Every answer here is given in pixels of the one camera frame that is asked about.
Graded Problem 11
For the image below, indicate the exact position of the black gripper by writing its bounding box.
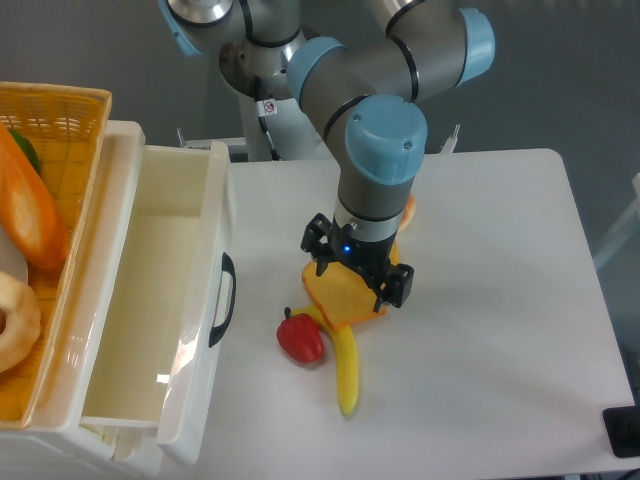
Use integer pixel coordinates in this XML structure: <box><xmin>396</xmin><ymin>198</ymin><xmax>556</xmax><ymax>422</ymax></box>
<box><xmin>300</xmin><ymin>213</ymin><xmax>414</xmax><ymax>309</ymax></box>

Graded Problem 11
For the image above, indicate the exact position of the orange toy bread slice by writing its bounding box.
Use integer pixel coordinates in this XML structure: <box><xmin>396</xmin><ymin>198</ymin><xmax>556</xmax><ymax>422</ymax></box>
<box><xmin>301</xmin><ymin>261</ymin><xmax>387</xmax><ymax>330</ymax></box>

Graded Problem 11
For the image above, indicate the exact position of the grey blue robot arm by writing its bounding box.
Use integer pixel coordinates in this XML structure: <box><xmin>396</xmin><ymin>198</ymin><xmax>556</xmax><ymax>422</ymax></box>
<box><xmin>159</xmin><ymin>1</ymin><xmax>495</xmax><ymax>307</ymax></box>

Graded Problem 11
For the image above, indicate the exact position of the yellow toy banana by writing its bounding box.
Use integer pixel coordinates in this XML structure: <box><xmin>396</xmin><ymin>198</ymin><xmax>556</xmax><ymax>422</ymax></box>
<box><xmin>285</xmin><ymin>305</ymin><xmax>360</xmax><ymax>417</ymax></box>

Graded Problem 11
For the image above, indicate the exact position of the red toy bell pepper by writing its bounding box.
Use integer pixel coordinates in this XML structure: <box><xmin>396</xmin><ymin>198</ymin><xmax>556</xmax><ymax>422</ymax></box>
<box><xmin>276</xmin><ymin>307</ymin><xmax>324</xmax><ymax>364</ymax></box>

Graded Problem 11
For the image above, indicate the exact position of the white plastic drawer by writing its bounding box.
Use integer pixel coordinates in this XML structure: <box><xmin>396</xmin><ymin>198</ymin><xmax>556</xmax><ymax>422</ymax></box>
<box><xmin>81</xmin><ymin>141</ymin><xmax>236</xmax><ymax>477</ymax></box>

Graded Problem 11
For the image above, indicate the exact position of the black device at edge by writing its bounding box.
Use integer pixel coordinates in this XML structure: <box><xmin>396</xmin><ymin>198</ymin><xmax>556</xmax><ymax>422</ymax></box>
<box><xmin>602</xmin><ymin>406</ymin><xmax>639</xmax><ymax>458</ymax></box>

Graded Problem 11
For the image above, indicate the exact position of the yellow woven plastic basket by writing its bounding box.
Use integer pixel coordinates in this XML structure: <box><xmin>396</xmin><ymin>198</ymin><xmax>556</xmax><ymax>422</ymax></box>
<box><xmin>1</xmin><ymin>81</ymin><xmax>112</xmax><ymax>431</ymax></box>

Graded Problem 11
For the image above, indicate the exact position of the orange toy baguette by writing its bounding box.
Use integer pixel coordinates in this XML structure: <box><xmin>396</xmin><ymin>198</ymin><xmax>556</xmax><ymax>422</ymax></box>
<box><xmin>1</xmin><ymin>127</ymin><xmax>69</xmax><ymax>269</ymax></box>

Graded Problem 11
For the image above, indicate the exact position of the beige toy donut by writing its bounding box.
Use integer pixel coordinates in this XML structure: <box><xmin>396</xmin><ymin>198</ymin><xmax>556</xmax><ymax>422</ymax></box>
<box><xmin>1</xmin><ymin>272</ymin><xmax>41</xmax><ymax>372</ymax></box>

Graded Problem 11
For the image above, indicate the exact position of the white toy radish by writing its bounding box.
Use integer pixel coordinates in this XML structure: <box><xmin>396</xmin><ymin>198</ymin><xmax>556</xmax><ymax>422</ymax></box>
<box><xmin>0</xmin><ymin>227</ymin><xmax>29</xmax><ymax>284</ymax></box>

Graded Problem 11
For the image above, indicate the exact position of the white drawer cabinet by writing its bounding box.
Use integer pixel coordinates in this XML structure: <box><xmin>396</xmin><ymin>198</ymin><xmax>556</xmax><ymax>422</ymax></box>
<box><xmin>1</xmin><ymin>121</ymin><xmax>145</xmax><ymax>479</ymax></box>

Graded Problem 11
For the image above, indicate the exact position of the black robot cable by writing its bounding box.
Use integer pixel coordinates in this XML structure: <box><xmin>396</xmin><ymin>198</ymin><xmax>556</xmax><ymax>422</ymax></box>
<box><xmin>252</xmin><ymin>74</ymin><xmax>282</xmax><ymax>162</ymax></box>

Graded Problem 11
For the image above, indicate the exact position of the white frame at right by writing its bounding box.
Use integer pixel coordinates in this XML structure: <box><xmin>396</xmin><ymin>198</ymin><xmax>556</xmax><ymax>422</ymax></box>
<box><xmin>592</xmin><ymin>174</ymin><xmax>639</xmax><ymax>271</ymax></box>

